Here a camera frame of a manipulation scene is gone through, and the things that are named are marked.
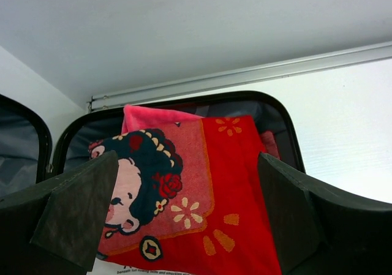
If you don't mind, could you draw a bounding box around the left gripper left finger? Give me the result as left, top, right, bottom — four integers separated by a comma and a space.
30, 151, 118, 271

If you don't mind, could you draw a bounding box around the magenta towel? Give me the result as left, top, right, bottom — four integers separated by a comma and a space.
121, 105, 202, 134

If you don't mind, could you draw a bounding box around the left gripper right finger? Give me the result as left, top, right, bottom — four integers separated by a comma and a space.
257, 153, 325, 274

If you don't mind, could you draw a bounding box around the blue suitcase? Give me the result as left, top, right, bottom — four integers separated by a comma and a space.
1, 91, 305, 196

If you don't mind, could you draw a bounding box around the newspaper print fabric bag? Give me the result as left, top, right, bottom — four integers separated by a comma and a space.
86, 259, 189, 275

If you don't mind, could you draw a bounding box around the red cartoon pig cushion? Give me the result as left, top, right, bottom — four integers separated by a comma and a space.
89, 116, 281, 274

